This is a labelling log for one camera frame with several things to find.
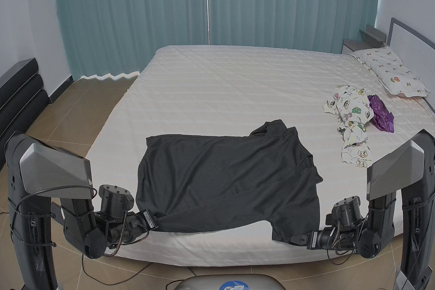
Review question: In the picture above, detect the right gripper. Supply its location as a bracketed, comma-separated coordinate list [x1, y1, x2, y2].
[306, 227, 340, 251]

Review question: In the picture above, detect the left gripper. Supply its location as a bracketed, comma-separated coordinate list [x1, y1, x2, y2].
[124, 209, 160, 242]

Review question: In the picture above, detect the black T-shirt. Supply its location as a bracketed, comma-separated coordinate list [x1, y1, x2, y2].
[135, 119, 323, 243]

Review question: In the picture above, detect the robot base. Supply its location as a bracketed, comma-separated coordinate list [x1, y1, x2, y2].
[172, 274, 286, 290]

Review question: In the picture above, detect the bed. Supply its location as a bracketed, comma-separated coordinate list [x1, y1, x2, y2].
[58, 17, 435, 263]

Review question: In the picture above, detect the white printed pyjama garment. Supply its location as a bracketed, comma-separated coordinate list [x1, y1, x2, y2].
[323, 85, 374, 168]

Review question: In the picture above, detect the purple garment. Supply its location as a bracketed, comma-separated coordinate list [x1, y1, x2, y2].
[367, 95, 395, 133]

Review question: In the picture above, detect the black chest of drawers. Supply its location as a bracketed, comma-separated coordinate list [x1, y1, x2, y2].
[0, 58, 50, 168]

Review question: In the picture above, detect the white printed pillow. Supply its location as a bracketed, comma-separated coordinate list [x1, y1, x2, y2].
[348, 46, 430, 97]

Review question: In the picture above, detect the grey bedside table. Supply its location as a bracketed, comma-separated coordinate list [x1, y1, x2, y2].
[341, 24, 388, 54]

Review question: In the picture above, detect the black cable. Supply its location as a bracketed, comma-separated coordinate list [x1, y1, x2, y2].
[80, 253, 191, 286]

